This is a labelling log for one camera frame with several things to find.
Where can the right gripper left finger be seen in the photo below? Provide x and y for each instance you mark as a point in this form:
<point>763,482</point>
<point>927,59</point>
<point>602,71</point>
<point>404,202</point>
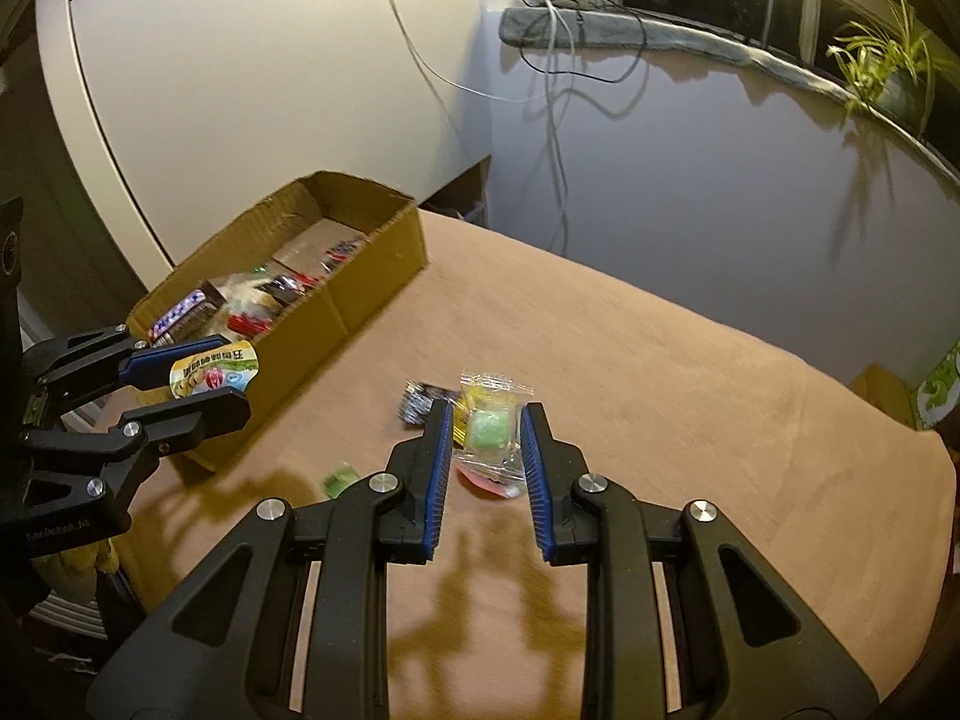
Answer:
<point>422,466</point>

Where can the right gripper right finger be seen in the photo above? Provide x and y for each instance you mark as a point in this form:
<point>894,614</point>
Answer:
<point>562,527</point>

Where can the brown chocolate egg pack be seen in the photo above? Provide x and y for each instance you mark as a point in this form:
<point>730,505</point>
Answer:
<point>486,485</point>

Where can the blue white chocolate bar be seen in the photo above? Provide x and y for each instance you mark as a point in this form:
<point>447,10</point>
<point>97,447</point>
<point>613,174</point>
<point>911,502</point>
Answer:
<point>186,317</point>

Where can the green jelly cup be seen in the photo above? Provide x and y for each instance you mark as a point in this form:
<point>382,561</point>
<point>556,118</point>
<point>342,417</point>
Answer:
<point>233,365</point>

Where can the green candy clear wrapper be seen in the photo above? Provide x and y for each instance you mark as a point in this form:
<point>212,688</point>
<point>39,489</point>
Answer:
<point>491,411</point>

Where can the packaged sliced bread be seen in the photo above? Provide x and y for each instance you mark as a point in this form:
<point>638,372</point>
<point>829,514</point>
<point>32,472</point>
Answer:
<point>240,296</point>

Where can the dark cake clear red wrapper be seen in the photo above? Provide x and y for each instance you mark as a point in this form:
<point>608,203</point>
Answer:
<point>255,322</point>

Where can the dark brownie red-edged wrapper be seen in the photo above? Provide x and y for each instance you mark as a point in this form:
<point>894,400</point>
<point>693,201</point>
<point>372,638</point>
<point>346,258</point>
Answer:
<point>340,254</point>

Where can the small green wrapper piece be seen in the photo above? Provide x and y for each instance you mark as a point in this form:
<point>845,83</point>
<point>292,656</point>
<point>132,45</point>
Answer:
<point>340,479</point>

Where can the black white patterned candy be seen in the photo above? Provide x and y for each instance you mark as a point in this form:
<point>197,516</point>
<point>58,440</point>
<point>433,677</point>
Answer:
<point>417,400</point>

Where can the brown cardboard box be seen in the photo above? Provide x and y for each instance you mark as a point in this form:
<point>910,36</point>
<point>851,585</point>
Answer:
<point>266,265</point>

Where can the green snack bag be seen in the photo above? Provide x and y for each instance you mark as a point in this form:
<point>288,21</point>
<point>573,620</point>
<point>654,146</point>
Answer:
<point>937,394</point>

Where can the grey windowsill cloth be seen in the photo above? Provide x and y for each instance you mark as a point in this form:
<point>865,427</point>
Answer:
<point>527,28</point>

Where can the potted spider plant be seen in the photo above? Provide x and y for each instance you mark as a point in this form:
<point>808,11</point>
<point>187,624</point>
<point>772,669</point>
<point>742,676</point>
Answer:
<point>888,71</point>

